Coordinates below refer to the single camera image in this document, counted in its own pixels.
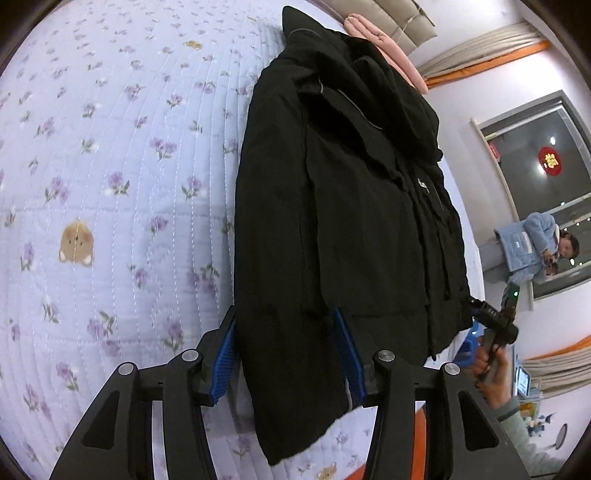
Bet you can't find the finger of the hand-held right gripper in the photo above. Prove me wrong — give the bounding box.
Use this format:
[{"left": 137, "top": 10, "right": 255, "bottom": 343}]
[{"left": 465, "top": 298, "right": 491, "bottom": 325}]

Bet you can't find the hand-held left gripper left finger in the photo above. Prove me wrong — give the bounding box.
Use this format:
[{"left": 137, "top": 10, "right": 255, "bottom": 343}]
[{"left": 48, "top": 305, "right": 238, "bottom": 480}]

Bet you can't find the pink folded blanket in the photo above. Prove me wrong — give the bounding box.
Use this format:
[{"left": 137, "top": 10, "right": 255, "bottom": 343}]
[{"left": 344, "top": 13, "right": 428, "bottom": 94}]

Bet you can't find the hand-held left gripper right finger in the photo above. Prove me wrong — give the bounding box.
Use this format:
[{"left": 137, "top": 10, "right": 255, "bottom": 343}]
[{"left": 332, "top": 307, "right": 532, "bottom": 480}]

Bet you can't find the beige curtain with orange edge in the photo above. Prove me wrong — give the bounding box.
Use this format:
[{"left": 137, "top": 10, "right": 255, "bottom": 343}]
[
  {"left": 418, "top": 23, "right": 553, "bottom": 91},
  {"left": 522, "top": 336, "right": 591, "bottom": 398}
]

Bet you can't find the dark window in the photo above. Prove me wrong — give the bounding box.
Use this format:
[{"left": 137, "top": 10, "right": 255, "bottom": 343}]
[{"left": 471, "top": 90, "right": 591, "bottom": 302}]

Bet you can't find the lilac floral quilt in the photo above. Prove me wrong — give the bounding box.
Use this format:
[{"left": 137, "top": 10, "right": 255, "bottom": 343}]
[{"left": 0, "top": 0, "right": 490, "bottom": 480}]

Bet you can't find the person's right hand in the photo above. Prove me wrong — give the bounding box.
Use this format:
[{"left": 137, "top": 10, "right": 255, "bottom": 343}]
[{"left": 473, "top": 339, "right": 509, "bottom": 398}]

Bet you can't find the small monitor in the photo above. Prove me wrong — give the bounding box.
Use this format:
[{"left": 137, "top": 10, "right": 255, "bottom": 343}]
[{"left": 514, "top": 366, "right": 532, "bottom": 398}]

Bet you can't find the beige padded headboard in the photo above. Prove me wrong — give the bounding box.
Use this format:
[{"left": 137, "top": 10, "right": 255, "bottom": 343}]
[{"left": 318, "top": 0, "right": 439, "bottom": 48}]

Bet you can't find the white cable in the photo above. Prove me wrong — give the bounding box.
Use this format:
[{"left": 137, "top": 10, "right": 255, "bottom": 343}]
[{"left": 400, "top": 7, "right": 426, "bottom": 32}]

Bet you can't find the round red window decoration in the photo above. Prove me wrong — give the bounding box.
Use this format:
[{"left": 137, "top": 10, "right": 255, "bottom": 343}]
[{"left": 538, "top": 147, "right": 565, "bottom": 176}]

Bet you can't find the black hooded jacket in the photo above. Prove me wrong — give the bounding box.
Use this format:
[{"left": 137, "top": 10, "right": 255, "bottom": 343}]
[{"left": 233, "top": 6, "right": 476, "bottom": 467}]

